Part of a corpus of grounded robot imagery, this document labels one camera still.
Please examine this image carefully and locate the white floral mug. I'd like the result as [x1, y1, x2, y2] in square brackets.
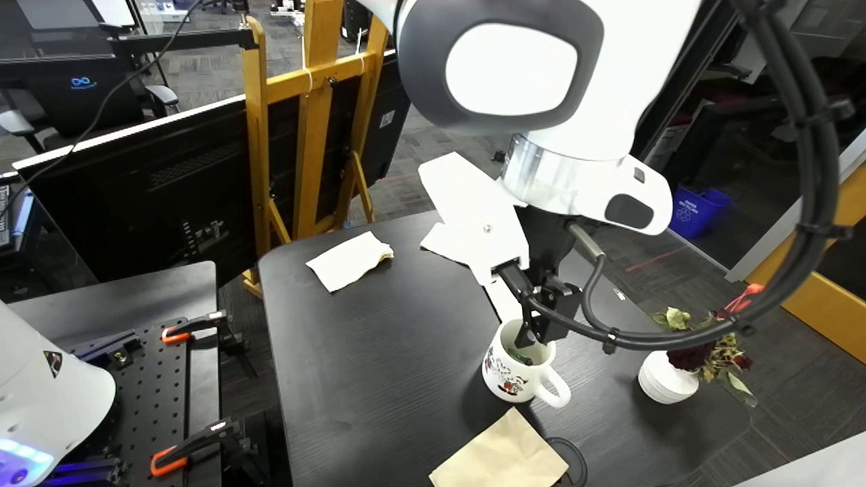
[479, 317, 574, 411]

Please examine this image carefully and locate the small white round vase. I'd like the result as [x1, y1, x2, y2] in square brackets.
[635, 348, 704, 409]

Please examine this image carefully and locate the black computer with blue logo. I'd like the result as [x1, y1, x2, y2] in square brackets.
[0, 48, 180, 140]

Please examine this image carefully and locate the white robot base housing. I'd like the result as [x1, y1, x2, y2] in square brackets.
[0, 297, 120, 487]

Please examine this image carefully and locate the blue plastic crate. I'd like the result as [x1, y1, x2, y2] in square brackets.
[669, 185, 737, 244]

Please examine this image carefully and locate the yellow wooden easel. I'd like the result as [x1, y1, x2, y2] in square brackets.
[239, 0, 391, 304]

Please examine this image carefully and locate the black clamp with orange handle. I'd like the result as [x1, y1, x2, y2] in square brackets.
[159, 309, 239, 355]
[145, 416, 260, 481]

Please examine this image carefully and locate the white flat wrist plate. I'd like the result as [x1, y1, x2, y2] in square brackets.
[416, 148, 532, 273]

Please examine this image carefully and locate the large black screen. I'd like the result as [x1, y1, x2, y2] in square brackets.
[7, 48, 413, 288]

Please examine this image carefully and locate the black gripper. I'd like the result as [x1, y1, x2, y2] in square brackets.
[493, 212, 588, 351]

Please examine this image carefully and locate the dried rose bouquet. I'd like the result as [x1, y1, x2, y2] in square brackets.
[650, 279, 768, 411]

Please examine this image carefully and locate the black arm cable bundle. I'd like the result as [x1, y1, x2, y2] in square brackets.
[566, 0, 854, 358]

